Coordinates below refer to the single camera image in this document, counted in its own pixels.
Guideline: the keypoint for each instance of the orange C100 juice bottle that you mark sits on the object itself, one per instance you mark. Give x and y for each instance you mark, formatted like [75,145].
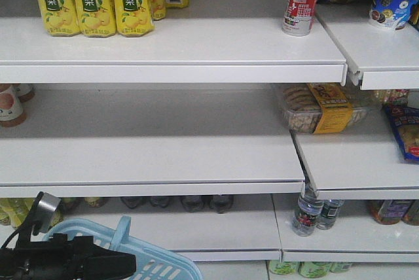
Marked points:
[12,111]

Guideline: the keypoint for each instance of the white metal shelving unit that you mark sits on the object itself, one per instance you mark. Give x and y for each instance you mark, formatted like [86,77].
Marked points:
[191,109]

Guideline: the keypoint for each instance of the light blue plastic basket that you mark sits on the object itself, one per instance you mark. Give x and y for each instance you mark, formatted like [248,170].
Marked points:
[153,262]

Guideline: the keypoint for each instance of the blue snack bag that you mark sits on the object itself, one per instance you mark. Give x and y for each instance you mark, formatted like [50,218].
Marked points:
[403,122]

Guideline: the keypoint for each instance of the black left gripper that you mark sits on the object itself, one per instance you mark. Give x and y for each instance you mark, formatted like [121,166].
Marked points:
[60,258]

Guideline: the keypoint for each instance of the clear water bottle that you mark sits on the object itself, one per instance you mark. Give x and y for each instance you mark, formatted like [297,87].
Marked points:
[306,214]
[329,214]

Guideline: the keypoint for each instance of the clear cookie box yellow label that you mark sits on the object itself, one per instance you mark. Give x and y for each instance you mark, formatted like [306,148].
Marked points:
[322,107]

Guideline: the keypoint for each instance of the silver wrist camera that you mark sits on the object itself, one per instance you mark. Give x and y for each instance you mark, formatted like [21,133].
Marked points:
[45,208]

